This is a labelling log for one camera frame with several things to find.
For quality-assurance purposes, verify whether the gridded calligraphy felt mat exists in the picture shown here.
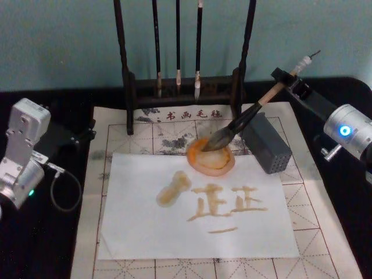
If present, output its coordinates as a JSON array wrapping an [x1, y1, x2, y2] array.
[[71, 101, 364, 279]]

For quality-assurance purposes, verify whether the black table cloth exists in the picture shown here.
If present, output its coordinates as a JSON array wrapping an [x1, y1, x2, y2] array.
[[0, 76, 372, 279]]

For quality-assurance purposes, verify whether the white paper sheet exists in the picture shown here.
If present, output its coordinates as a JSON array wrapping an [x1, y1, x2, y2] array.
[[97, 152, 300, 260]]

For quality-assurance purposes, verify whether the large bamboo calligraphy brush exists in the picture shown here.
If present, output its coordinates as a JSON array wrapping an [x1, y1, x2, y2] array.
[[201, 49, 322, 152]]

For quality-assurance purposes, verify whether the orange cream ink dish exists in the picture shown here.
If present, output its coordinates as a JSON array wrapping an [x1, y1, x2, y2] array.
[[185, 138, 235, 177]]

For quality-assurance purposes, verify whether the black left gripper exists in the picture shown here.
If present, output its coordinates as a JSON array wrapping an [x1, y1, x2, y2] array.
[[37, 116, 97, 158]]

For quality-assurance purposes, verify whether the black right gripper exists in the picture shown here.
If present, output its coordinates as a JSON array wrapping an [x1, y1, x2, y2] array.
[[271, 67, 338, 122]]

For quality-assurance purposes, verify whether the thin dark looped cable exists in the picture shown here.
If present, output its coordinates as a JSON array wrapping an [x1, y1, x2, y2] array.
[[46, 162, 83, 212]]

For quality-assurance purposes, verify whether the dark grey perforated box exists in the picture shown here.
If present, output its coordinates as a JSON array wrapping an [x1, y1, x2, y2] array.
[[240, 112, 293, 175]]

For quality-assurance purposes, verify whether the dark wooden brush rack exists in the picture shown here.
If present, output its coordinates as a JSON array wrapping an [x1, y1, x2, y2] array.
[[113, 0, 258, 136]]

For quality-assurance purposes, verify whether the thin black hanging brush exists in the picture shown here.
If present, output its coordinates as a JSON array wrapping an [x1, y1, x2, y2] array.
[[151, 0, 163, 98], [194, 0, 204, 101], [175, 0, 182, 94]]

